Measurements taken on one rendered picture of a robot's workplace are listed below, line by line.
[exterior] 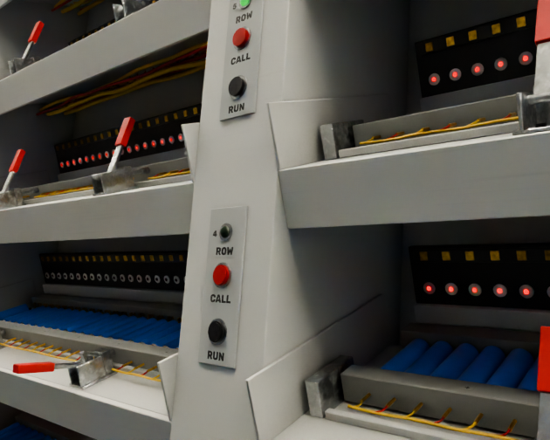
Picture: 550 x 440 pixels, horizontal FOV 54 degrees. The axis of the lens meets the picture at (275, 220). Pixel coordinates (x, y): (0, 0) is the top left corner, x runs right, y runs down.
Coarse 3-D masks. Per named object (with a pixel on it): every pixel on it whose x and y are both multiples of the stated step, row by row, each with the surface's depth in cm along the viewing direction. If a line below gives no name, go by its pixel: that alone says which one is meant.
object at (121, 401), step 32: (0, 288) 92; (32, 288) 96; (64, 288) 90; (96, 288) 84; (128, 288) 79; (0, 352) 72; (32, 352) 69; (0, 384) 65; (32, 384) 59; (64, 384) 56; (96, 384) 54; (128, 384) 53; (160, 384) 52; (64, 416) 56; (96, 416) 51; (128, 416) 48; (160, 416) 45
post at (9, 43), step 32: (0, 32) 95; (64, 32) 104; (0, 64) 94; (0, 128) 94; (32, 128) 98; (64, 128) 103; (0, 160) 93; (32, 160) 98; (0, 256) 93; (32, 256) 97
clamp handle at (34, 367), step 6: (84, 354) 55; (84, 360) 55; (18, 366) 50; (24, 366) 50; (30, 366) 51; (36, 366) 51; (42, 366) 51; (48, 366) 52; (54, 366) 52; (60, 366) 53; (66, 366) 53; (72, 366) 54; (18, 372) 50; (24, 372) 50; (30, 372) 50; (36, 372) 51; (42, 372) 51
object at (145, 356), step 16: (0, 320) 79; (16, 336) 73; (32, 336) 70; (48, 336) 67; (64, 336) 65; (80, 336) 64; (96, 336) 63; (64, 352) 63; (128, 352) 56; (144, 352) 54; (160, 352) 53; (176, 352) 53; (112, 368) 55; (144, 368) 55
